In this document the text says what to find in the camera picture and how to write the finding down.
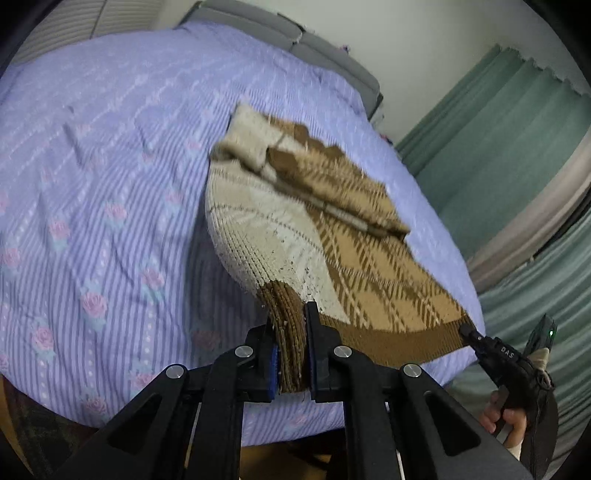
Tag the blue floral bedsheet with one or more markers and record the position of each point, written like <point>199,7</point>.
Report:
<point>115,161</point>

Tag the brown plaid knit sweater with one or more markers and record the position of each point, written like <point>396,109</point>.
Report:
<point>369,277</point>

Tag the dark plaid rug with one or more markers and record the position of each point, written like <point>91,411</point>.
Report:
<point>37,434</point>

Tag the green pleated curtain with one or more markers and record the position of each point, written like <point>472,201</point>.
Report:
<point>531,295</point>
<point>485,129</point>

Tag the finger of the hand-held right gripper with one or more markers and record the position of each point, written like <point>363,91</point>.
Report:
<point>478,344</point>

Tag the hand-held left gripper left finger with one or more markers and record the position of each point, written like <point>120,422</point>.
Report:
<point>273,369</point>

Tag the grey padded headboard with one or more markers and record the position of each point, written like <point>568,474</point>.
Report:
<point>323,55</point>

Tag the person's right hand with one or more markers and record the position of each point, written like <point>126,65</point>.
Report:
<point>510,422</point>

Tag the white nightstand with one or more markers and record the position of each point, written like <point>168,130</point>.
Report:
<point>382,129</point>

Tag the white louvered wardrobe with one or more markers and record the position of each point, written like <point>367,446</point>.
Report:
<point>92,23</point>

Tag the beige curtain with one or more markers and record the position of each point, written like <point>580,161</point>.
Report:
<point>531,221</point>

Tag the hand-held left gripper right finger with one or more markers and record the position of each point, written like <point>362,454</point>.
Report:
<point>316,369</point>

